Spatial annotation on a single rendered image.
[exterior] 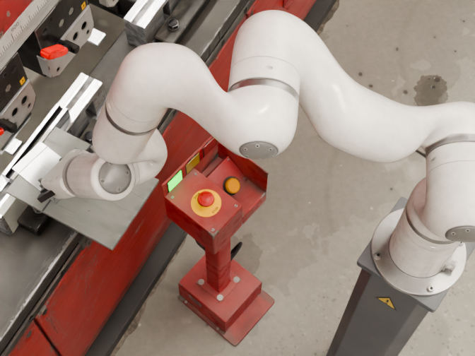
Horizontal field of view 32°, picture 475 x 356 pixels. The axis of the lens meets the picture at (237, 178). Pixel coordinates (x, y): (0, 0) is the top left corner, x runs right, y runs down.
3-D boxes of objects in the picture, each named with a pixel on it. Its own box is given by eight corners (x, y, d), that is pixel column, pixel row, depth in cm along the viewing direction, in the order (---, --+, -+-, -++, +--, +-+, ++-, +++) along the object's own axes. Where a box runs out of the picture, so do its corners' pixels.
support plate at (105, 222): (112, 251, 166) (112, 248, 165) (6, 193, 172) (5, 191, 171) (159, 181, 173) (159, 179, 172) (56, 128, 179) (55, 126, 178)
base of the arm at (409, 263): (481, 241, 167) (509, 202, 150) (436, 315, 160) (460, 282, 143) (401, 192, 172) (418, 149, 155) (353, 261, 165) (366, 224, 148)
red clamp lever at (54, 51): (51, 54, 148) (80, 44, 157) (33, 44, 149) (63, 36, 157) (49, 62, 149) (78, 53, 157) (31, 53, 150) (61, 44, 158)
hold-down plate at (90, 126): (39, 237, 180) (36, 232, 177) (18, 226, 181) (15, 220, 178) (114, 133, 192) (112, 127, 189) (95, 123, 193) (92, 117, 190)
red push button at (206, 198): (206, 215, 194) (206, 208, 190) (194, 205, 195) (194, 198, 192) (218, 203, 195) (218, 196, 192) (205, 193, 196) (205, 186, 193)
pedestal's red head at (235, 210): (214, 256, 201) (213, 226, 185) (166, 216, 206) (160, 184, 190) (266, 200, 208) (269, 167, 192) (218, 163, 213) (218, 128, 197)
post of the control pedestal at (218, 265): (219, 293, 254) (218, 222, 205) (206, 282, 255) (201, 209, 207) (231, 280, 255) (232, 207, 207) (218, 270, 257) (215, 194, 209)
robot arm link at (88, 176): (106, 146, 155) (60, 161, 151) (133, 145, 144) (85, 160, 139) (119, 188, 157) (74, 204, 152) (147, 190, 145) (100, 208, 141)
